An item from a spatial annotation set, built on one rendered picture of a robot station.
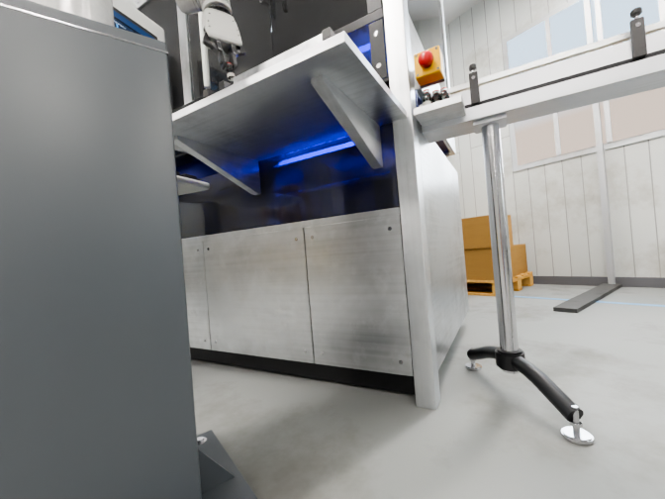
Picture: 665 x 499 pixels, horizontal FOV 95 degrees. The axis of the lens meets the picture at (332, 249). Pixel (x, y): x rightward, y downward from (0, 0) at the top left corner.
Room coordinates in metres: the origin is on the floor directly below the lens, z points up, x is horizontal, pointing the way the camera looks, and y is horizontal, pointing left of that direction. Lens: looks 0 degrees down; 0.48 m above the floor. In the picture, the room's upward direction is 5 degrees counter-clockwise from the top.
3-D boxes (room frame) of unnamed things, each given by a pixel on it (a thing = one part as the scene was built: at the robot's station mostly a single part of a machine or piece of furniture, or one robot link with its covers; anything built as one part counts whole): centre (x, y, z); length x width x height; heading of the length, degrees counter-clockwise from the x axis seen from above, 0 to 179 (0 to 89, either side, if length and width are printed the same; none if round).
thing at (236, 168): (1.04, 0.36, 0.80); 0.34 x 0.03 x 0.13; 150
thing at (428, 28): (1.32, -0.50, 1.51); 0.85 x 0.01 x 0.59; 150
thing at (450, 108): (0.91, -0.36, 0.87); 0.14 x 0.13 x 0.02; 150
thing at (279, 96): (0.93, 0.13, 0.87); 0.70 x 0.48 x 0.02; 60
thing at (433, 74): (0.89, -0.33, 1.00); 0.08 x 0.07 x 0.07; 150
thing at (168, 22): (1.52, 0.83, 1.51); 0.49 x 0.01 x 0.59; 60
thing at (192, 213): (1.41, 0.65, 0.73); 1.98 x 0.01 x 0.25; 60
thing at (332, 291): (1.83, 0.39, 0.44); 2.06 x 1.00 x 0.88; 60
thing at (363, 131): (0.80, -0.08, 0.80); 0.34 x 0.03 x 0.13; 150
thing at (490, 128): (0.94, -0.52, 0.46); 0.09 x 0.09 x 0.77; 60
